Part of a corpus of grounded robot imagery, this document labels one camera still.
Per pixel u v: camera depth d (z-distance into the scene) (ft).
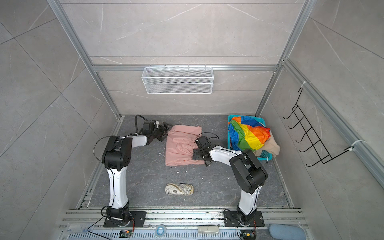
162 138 3.25
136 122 2.88
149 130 2.85
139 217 2.41
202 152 2.35
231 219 2.40
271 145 2.93
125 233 2.33
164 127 3.14
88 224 2.31
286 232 2.24
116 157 1.93
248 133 3.14
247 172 1.61
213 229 2.22
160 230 2.33
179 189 2.62
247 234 2.30
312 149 2.08
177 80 3.29
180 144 3.29
